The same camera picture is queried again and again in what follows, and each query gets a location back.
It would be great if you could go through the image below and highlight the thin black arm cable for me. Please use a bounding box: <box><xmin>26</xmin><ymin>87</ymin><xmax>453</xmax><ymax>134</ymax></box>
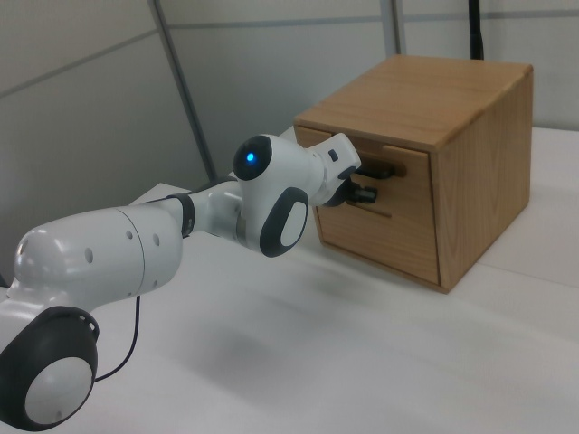
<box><xmin>92</xmin><ymin>179</ymin><xmax>240</xmax><ymax>383</ymax></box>

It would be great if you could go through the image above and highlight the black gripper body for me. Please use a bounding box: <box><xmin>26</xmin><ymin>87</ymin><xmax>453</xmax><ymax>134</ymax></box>
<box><xmin>321</xmin><ymin>165</ymin><xmax>364</xmax><ymax>209</ymax></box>

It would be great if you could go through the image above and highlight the light wooden drawer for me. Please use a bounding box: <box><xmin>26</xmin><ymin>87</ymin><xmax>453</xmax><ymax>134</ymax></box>
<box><xmin>293</xmin><ymin>125</ymin><xmax>442</xmax><ymax>288</ymax></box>

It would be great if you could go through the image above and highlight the grey partition frame post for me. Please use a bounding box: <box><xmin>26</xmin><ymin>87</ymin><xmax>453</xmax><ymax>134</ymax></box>
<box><xmin>385</xmin><ymin>0</ymin><xmax>404</xmax><ymax>56</ymax></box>
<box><xmin>148</xmin><ymin>0</ymin><xmax>219</xmax><ymax>183</ymax></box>

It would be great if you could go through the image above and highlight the black drawer handle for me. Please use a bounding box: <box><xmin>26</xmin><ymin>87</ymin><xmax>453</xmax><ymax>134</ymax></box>
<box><xmin>358</xmin><ymin>165</ymin><xmax>396</xmax><ymax>180</ymax></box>

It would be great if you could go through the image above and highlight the black vertical pole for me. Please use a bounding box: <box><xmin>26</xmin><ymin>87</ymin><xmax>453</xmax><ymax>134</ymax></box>
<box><xmin>466</xmin><ymin>0</ymin><xmax>488</xmax><ymax>61</ymax></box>

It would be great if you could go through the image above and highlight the light wooden cabinet box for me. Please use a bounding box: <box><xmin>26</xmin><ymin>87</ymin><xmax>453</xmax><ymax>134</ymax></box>
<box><xmin>292</xmin><ymin>54</ymin><xmax>536</xmax><ymax>296</ymax></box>

